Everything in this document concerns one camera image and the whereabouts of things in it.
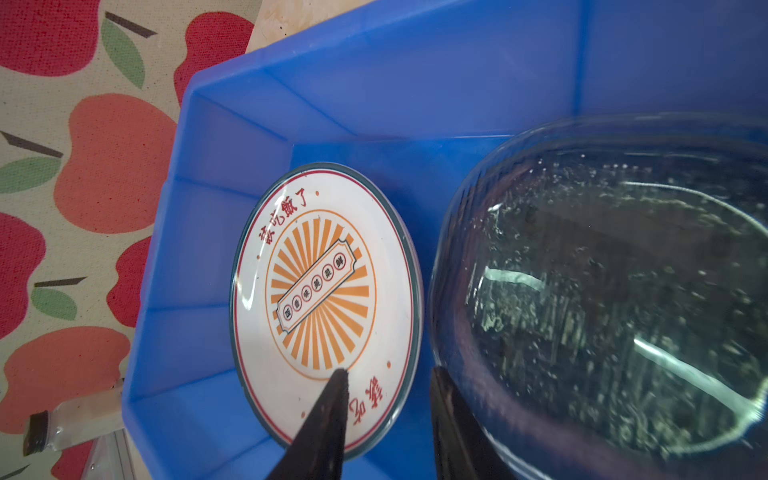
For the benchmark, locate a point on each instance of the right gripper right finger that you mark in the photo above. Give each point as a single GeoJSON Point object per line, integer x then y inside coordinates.
{"type": "Point", "coordinates": [461, 448]}

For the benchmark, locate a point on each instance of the clear bottle black cap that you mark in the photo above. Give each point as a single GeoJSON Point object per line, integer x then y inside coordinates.
{"type": "Point", "coordinates": [74, 422]}

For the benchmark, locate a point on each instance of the orange sunburst plate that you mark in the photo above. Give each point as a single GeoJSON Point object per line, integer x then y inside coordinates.
{"type": "Point", "coordinates": [326, 278]}

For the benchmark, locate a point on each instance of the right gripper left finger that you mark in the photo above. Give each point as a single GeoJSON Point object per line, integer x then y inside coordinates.
{"type": "Point", "coordinates": [317, 451]}

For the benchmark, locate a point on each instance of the blue plastic bin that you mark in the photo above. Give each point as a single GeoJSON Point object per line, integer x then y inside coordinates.
{"type": "Point", "coordinates": [413, 95]}

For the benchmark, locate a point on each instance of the clear textured glass plate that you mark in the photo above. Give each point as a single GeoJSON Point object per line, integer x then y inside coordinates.
{"type": "Point", "coordinates": [599, 299]}

